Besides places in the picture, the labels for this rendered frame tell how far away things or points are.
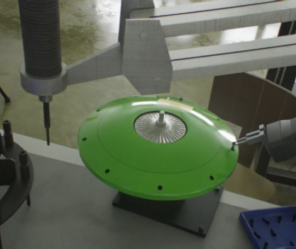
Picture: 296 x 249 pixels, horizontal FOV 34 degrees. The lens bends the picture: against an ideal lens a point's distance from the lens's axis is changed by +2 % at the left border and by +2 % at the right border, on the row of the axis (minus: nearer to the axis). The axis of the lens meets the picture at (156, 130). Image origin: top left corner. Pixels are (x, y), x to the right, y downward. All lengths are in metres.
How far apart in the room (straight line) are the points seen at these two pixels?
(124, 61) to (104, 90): 2.54
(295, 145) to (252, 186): 0.67
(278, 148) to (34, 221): 0.48
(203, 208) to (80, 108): 1.95
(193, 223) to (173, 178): 0.16
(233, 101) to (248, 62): 1.07
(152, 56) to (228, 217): 0.57
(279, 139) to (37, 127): 1.99
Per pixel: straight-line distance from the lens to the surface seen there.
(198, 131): 0.93
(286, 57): 0.56
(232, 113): 1.64
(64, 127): 2.72
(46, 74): 0.53
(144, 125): 0.92
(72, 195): 1.02
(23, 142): 1.16
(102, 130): 0.92
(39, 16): 0.50
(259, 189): 1.55
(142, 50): 0.51
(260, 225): 1.02
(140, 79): 0.52
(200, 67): 0.54
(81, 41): 3.62
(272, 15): 0.53
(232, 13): 0.52
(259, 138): 0.91
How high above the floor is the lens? 1.64
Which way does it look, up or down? 37 degrees down
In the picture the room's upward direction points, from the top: 7 degrees clockwise
